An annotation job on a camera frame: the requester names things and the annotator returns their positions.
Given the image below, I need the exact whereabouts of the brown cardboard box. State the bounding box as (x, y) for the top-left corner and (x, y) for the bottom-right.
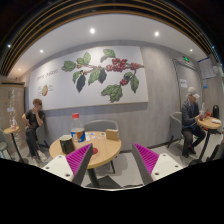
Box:
(106, 129), (120, 141)

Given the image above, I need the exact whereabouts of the seated person with white cap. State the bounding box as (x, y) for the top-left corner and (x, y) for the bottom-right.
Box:
(182, 87), (206, 158)

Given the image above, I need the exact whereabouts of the seated person in black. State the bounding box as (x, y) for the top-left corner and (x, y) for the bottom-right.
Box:
(22, 98), (47, 166)

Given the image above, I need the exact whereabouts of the grey armchair right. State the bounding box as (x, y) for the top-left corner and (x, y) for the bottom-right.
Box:
(168, 112), (183, 147)

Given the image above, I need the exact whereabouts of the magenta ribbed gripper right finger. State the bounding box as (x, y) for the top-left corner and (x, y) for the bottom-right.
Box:
(131, 143), (184, 186)

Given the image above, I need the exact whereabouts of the small round table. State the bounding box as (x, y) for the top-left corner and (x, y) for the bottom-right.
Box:
(189, 117), (222, 165)
(4, 126), (29, 164)

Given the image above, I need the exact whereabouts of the white table card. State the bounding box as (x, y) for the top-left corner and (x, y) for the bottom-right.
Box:
(85, 132), (91, 141)

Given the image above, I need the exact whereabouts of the red round coaster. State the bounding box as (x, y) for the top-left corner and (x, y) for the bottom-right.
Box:
(93, 147), (98, 155)

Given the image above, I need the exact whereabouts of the round wooden cafe table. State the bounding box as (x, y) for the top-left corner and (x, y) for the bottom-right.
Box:
(48, 130), (123, 189)

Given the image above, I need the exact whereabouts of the clear plastic bottle red cap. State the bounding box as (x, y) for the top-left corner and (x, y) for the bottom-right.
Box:
(71, 113), (86, 143)

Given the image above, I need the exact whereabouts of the small round table left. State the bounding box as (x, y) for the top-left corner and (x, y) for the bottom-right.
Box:
(4, 126), (29, 164)

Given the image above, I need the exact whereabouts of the dark glass cup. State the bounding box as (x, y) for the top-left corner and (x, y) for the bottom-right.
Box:
(59, 135), (75, 154)

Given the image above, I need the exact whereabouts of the grey door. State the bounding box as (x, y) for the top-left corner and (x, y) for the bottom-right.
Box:
(172, 59), (203, 112)

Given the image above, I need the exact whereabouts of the green exit sign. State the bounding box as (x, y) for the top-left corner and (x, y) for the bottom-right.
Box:
(183, 56), (190, 62)

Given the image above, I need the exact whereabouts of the grey upholstered chair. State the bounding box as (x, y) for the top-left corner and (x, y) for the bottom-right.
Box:
(84, 120), (119, 132)

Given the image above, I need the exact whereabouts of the coffee plant wall mural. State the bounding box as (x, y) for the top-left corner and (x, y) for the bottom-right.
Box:
(29, 46), (148, 110)

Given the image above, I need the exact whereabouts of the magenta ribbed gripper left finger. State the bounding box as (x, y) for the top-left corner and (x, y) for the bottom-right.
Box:
(42, 143), (94, 187)

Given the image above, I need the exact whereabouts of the small round table right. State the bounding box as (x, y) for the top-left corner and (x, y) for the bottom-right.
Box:
(189, 117), (222, 165)

